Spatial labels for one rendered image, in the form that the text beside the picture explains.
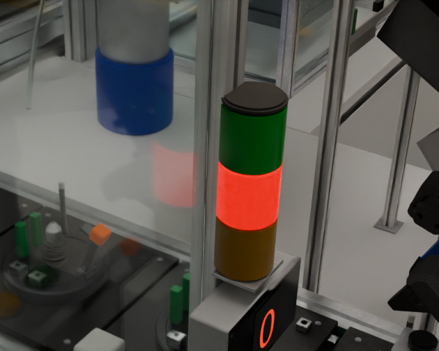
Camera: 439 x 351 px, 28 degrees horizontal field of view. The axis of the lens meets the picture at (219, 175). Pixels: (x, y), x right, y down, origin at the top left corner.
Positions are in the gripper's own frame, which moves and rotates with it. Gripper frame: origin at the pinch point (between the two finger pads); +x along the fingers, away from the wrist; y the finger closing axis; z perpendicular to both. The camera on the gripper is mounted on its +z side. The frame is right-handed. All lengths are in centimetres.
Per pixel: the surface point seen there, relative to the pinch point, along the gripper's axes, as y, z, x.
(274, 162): 19.6, 18.6, -10.0
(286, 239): -39, 6, 45
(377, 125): -118, 6, 67
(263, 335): 19.6, 7.9, 3.1
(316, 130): -78, 16, 54
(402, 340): 0.4, -4.7, 7.7
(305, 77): -94, 26, 58
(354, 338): -10.0, -5.3, 22.0
